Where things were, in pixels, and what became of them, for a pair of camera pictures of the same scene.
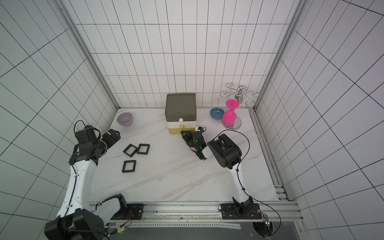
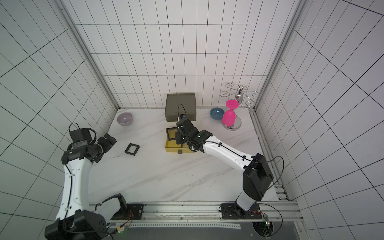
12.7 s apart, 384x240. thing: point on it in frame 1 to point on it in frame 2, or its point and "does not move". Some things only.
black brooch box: [143, 149] to [171, 133]
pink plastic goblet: [229, 116] does not move
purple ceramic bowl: [125, 119] does not move
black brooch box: [130, 150] does not move
